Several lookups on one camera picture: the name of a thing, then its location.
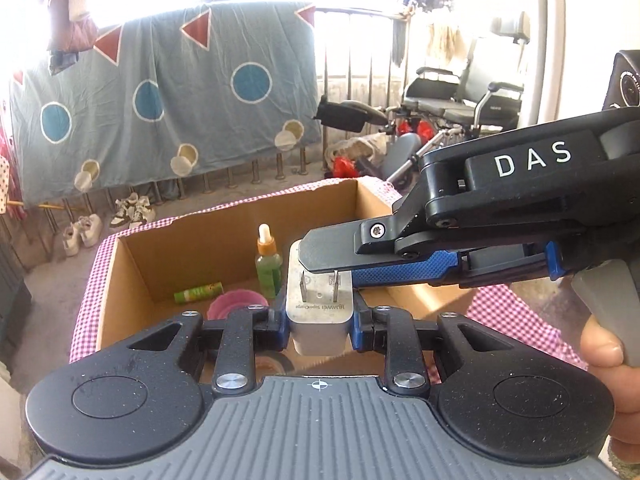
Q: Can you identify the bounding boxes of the black electrical tape roll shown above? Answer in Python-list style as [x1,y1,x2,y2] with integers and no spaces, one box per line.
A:
[252,352,293,375]

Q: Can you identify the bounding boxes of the blue printed blanket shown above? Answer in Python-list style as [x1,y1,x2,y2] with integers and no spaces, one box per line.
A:
[9,0,323,206]

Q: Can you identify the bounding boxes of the black seat cushion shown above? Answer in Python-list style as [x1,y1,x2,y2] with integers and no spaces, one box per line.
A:
[314,99,388,133]

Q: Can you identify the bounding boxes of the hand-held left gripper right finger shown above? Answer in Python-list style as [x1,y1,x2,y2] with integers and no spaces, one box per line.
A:
[350,305,506,396]

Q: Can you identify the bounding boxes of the pink plastic lid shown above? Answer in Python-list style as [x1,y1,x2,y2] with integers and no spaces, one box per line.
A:
[207,290,271,321]

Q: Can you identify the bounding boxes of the black wheelchair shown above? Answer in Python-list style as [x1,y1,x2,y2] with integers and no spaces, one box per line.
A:
[402,10,531,136]

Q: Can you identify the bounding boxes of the person's right hand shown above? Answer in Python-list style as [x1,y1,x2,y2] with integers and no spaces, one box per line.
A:
[580,317,640,461]

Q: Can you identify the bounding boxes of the green lip balm tube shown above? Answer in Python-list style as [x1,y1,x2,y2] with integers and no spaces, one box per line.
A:
[174,282,224,303]

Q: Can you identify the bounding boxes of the white platform shoe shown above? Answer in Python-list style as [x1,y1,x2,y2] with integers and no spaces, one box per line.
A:
[75,214,103,248]
[62,222,83,256]

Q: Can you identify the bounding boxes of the metal railing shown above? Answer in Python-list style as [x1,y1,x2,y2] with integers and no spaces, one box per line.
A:
[315,7,417,111]

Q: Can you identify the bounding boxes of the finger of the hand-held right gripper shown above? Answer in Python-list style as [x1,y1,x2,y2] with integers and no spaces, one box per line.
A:
[300,212,459,274]
[352,250,463,292]

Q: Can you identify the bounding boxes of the brown cardboard box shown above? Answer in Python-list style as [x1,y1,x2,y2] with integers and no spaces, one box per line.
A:
[97,179,476,376]

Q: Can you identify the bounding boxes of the yellow stick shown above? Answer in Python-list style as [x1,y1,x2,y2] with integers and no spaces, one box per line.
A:
[22,200,86,214]

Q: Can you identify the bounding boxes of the white and dark sneaker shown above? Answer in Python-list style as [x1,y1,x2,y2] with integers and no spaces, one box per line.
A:
[127,192,156,223]
[110,199,133,228]

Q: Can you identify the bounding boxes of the green dropper bottle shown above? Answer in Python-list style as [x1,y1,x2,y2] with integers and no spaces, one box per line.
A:
[255,224,284,297]

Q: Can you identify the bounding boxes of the beige hanging cloth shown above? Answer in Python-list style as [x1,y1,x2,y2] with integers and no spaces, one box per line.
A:
[430,22,463,61]

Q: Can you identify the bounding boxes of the white charger adapter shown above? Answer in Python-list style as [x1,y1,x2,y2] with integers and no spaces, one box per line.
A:
[285,240,357,357]

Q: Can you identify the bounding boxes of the dark checkered hanging garment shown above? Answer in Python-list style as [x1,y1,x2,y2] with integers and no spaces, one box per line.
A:
[392,0,456,67]

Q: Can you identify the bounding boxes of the purple checkered tablecloth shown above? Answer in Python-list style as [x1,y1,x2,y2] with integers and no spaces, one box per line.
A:
[69,177,591,371]

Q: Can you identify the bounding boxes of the red plastic bag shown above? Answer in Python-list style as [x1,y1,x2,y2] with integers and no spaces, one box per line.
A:
[397,119,433,141]

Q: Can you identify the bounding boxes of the dark cabinet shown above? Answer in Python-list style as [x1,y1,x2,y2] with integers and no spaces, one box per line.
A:
[0,240,33,356]

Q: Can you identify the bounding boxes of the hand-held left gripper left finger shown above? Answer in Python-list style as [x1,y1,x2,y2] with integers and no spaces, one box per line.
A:
[127,306,289,395]

